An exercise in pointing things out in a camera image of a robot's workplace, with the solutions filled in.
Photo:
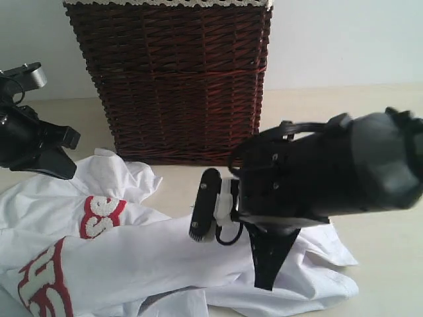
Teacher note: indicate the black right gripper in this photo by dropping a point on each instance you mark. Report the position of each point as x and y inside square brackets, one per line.
[278, 179]

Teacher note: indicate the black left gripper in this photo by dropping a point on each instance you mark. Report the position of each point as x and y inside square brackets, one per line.
[29, 144]

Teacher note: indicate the white t-shirt with red logo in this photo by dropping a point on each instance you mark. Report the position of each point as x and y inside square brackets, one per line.
[88, 247]

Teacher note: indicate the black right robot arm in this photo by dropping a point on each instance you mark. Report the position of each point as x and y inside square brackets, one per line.
[374, 162]

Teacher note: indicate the dark brown wicker basket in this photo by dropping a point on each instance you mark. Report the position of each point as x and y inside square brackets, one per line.
[181, 82]

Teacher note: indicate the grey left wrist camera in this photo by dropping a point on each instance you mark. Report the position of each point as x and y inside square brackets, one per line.
[26, 77]

